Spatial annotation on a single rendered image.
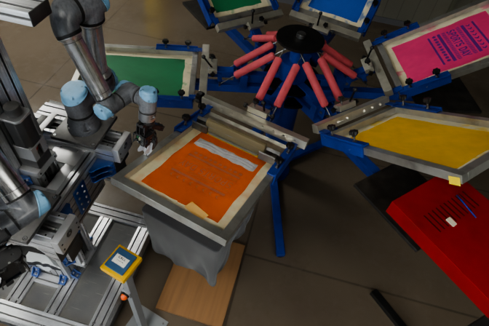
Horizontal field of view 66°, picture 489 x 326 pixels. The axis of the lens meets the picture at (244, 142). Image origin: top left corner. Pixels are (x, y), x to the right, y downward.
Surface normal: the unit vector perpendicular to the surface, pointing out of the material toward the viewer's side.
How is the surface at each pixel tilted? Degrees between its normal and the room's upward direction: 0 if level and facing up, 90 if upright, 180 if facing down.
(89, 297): 0
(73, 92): 7
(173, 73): 0
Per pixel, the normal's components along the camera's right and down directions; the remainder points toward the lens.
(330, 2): -0.18, -0.25
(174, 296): 0.09, -0.67
